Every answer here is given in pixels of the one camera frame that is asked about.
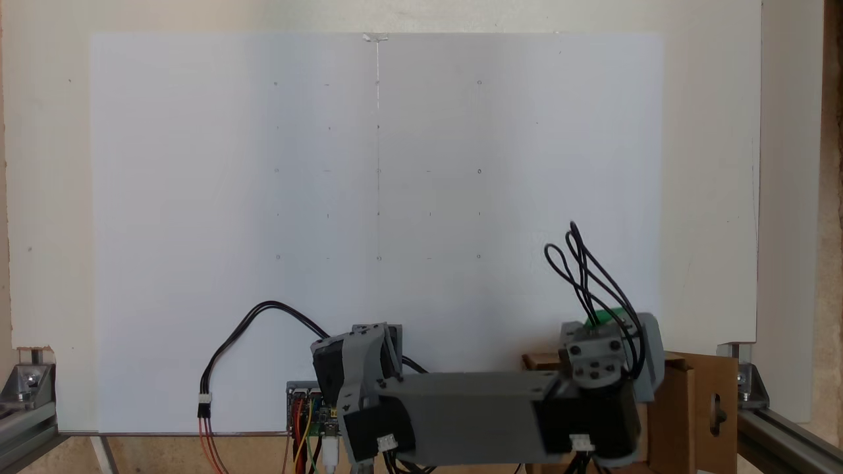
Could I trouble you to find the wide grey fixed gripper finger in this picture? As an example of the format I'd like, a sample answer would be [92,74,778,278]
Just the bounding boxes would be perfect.
[634,313,666,404]

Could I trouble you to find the green dice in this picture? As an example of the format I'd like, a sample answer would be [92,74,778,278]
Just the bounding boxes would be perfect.
[585,307,631,329]

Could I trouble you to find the brown cardboard box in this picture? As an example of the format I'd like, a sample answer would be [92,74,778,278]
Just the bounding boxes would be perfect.
[522,351,740,474]

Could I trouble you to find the white paper sheet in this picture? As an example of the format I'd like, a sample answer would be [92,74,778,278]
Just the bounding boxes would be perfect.
[89,32,665,435]

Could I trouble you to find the black arm wire bundle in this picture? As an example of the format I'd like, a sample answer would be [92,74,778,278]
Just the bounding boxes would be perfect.
[544,221,647,381]

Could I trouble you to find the metal corner bracket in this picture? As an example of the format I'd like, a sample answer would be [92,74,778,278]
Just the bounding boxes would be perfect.
[717,341,770,412]
[0,348,57,404]

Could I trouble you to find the aluminium frame post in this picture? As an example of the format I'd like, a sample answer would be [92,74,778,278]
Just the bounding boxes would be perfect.
[0,394,61,474]
[736,407,843,474]

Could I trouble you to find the circuit board with jumper wires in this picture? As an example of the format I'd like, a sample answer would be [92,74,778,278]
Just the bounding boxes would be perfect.
[285,381,343,438]

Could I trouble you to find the yellow jumper wire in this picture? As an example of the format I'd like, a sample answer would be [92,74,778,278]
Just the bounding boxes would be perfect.
[298,395,315,474]

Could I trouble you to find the red jumper wires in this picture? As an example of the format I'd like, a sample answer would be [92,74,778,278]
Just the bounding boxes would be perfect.
[292,395,306,474]

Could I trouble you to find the black table cable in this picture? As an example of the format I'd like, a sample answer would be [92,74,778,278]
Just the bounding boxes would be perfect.
[196,301,330,419]

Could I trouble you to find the orange red wire pair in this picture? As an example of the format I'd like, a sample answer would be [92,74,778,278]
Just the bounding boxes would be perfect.
[198,415,229,474]

